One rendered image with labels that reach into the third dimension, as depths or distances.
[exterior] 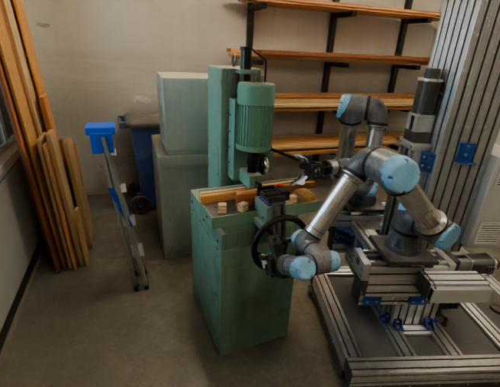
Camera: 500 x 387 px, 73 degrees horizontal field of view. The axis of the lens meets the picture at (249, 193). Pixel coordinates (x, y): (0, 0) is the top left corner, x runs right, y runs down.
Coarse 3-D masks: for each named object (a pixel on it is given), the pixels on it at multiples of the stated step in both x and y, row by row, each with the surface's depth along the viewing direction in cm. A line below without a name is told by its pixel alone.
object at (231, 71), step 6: (228, 72) 165; (234, 72) 166; (228, 78) 166; (234, 78) 167; (252, 78) 170; (228, 84) 167; (234, 84) 168; (228, 90) 168; (234, 90) 169; (228, 96) 169; (234, 96) 170; (228, 102) 170; (228, 108) 171; (228, 114) 173; (228, 120) 174; (228, 126) 175; (228, 132) 176; (228, 138) 178; (228, 144) 179
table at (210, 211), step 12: (204, 204) 166; (216, 204) 167; (228, 204) 167; (252, 204) 169; (300, 204) 172; (312, 204) 175; (204, 216) 165; (216, 216) 156; (228, 216) 157; (240, 216) 160; (252, 216) 163; (216, 228) 157
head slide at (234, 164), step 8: (232, 104) 167; (232, 112) 168; (232, 120) 169; (232, 128) 171; (232, 136) 172; (232, 144) 174; (232, 152) 175; (240, 152) 175; (232, 160) 177; (240, 160) 177; (232, 168) 178; (232, 176) 179
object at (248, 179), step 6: (240, 168) 177; (246, 168) 177; (240, 174) 178; (246, 174) 171; (252, 174) 169; (258, 174) 170; (240, 180) 179; (246, 180) 172; (252, 180) 168; (258, 180) 170; (246, 186) 173; (252, 186) 170; (258, 186) 171
